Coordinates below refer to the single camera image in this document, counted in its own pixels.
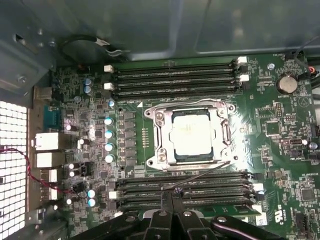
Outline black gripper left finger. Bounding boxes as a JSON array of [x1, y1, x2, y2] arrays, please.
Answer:
[[69, 191, 174, 240]]

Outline metal locking lever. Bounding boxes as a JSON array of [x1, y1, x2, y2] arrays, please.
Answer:
[[149, 98, 237, 112], [161, 161, 232, 190]]

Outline green motherboard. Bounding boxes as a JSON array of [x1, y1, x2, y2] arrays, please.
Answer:
[[32, 53, 320, 240]]

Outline silver CPU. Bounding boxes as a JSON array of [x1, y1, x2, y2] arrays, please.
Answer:
[[169, 109, 218, 164]]

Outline black PC case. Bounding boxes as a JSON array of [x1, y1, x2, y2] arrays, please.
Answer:
[[0, 0, 320, 240]]

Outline black cable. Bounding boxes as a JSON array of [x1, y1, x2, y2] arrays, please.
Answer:
[[291, 37, 320, 81]]

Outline CPU socket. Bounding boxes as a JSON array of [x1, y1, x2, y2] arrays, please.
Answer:
[[143, 97, 239, 173]]

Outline round coin battery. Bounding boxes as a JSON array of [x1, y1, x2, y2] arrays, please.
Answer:
[[275, 72, 299, 93]]

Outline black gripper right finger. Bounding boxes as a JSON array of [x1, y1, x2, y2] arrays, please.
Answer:
[[172, 191, 283, 240]]

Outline metal socket cover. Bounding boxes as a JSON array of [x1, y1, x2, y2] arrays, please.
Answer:
[[159, 106, 231, 166]]

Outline red and black wire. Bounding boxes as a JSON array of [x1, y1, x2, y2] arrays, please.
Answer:
[[0, 147, 77, 195]]

